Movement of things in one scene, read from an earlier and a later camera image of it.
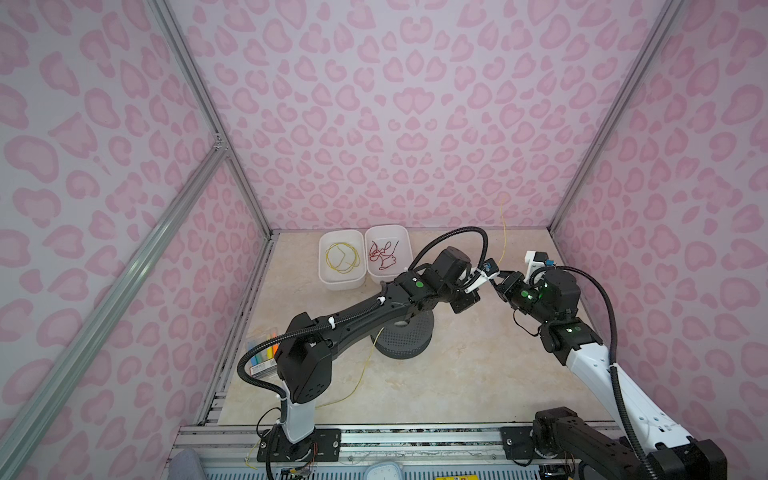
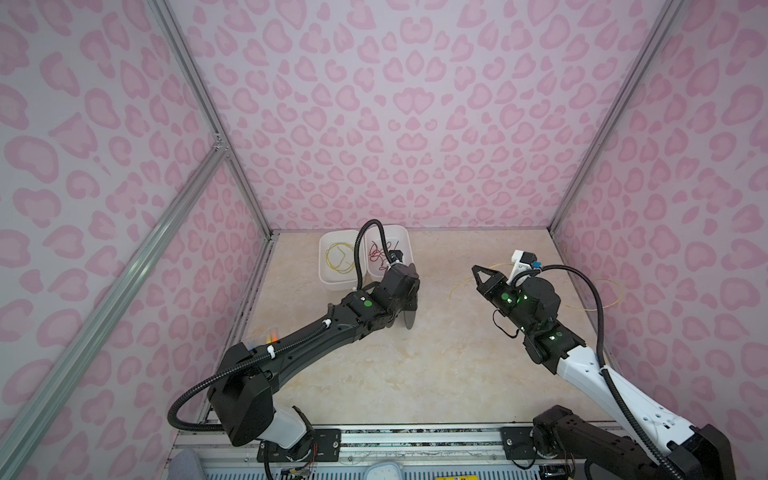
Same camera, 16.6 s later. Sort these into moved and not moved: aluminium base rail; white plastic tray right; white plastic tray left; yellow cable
Moved: yellow cable
Not moved: white plastic tray left; aluminium base rail; white plastic tray right
